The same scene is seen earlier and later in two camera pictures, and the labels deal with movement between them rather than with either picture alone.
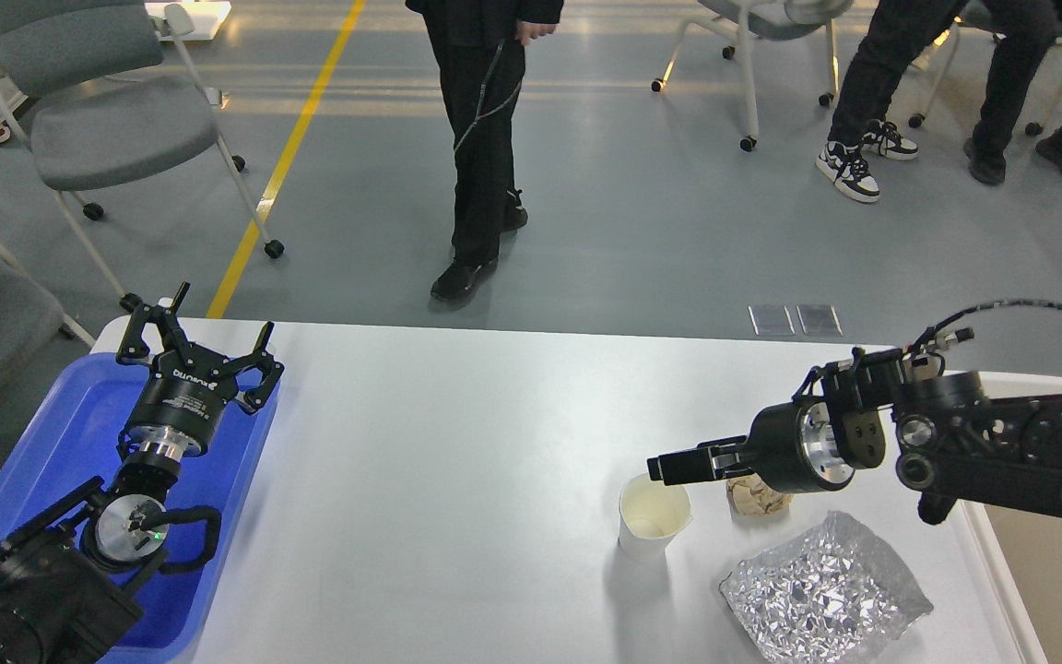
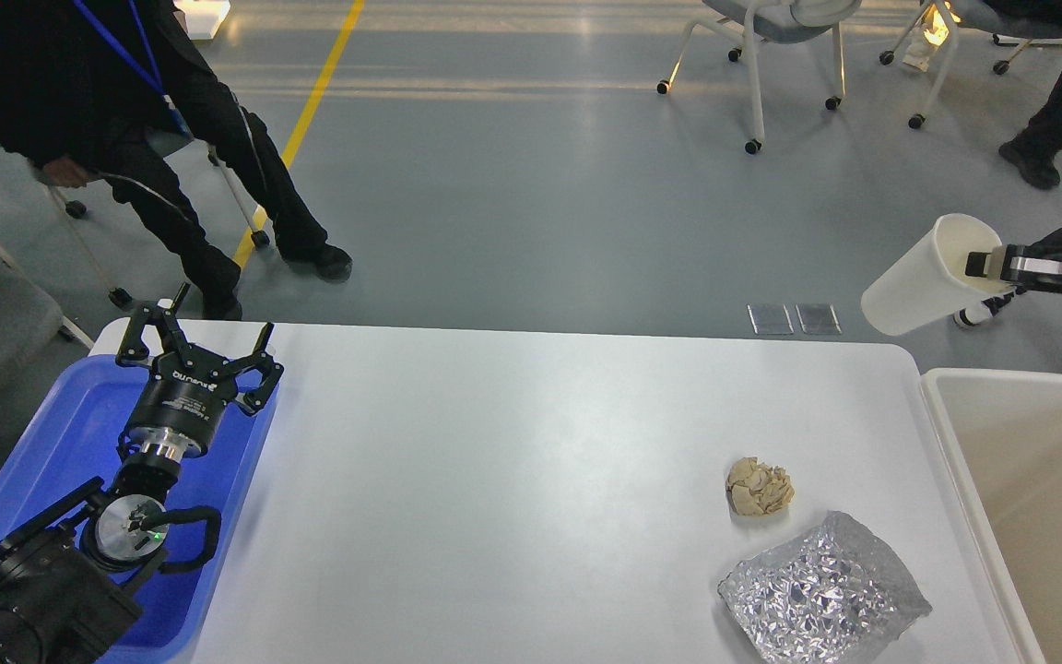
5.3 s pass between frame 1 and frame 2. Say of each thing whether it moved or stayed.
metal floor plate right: stayed
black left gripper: stayed
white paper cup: moved
